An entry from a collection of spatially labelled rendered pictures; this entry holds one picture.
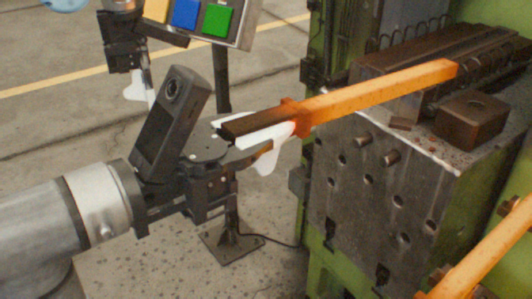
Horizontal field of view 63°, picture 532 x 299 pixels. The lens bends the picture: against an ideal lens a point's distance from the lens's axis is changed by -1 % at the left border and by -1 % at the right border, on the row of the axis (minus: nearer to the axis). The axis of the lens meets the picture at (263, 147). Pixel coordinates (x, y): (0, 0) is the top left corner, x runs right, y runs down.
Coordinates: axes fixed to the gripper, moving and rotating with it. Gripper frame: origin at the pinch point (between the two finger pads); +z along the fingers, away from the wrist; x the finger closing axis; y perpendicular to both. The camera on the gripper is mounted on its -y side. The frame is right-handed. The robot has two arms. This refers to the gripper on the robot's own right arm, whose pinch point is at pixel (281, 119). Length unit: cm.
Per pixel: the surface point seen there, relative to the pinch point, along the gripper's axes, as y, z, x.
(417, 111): 17.1, 42.0, -9.1
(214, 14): 9, 26, -61
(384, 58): 12, 47, -23
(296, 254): 111, 54, -55
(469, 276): 20.2, 17.1, 20.2
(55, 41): 106, 31, -330
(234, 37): 13, 27, -54
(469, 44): 12, 70, -18
